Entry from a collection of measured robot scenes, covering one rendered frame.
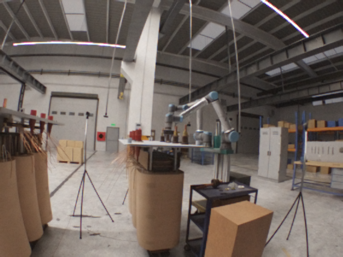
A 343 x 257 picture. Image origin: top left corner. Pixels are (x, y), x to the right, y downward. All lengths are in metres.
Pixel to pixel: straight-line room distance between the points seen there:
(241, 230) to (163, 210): 0.87
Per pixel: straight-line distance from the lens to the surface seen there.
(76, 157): 8.02
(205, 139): 2.80
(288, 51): 7.95
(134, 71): 7.57
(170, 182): 1.64
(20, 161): 1.86
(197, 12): 11.51
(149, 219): 1.74
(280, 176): 6.36
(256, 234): 1.28
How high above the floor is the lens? 1.42
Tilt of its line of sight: 3 degrees up
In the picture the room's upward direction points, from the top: 3 degrees clockwise
